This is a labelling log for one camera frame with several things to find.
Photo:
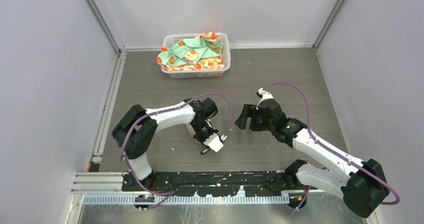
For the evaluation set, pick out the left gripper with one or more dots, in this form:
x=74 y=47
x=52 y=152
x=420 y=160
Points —
x=202 y=140

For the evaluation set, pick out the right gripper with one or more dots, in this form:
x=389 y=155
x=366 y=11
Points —
x=249 y=110

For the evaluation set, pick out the large metal keyring holder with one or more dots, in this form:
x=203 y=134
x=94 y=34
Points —
x=191 y=133

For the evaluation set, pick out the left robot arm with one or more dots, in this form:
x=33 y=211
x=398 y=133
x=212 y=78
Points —
x=137 y=128

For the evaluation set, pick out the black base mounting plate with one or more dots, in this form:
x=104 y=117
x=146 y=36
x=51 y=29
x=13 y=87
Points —
x=221 y=183

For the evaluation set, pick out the green orange patterned cloth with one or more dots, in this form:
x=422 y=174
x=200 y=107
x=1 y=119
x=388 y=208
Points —
x=201 y=52

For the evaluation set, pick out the white plastic basket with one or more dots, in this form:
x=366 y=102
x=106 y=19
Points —
x=226 y=56

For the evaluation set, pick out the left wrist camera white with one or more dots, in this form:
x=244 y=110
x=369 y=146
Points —
x=214 y=143

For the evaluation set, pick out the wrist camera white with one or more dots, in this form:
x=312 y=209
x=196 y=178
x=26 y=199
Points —
x=214 y=143
x=263 y=95

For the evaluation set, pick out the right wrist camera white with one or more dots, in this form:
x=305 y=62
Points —
x=263 y=95

